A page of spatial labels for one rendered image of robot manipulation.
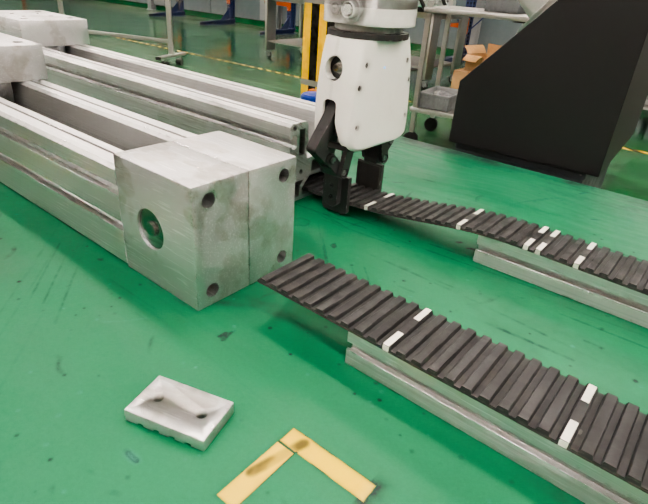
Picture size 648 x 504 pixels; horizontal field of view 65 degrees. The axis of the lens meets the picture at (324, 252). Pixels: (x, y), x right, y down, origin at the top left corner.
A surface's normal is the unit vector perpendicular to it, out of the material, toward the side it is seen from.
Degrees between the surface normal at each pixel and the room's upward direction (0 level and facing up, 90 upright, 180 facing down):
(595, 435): 0
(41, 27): 90
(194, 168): 0
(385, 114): 88
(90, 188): 90
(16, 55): 90
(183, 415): 0
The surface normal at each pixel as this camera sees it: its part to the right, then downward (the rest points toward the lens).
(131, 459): 0.07, -0.88
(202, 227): 0.77, 0.35
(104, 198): -0.64, 0.33
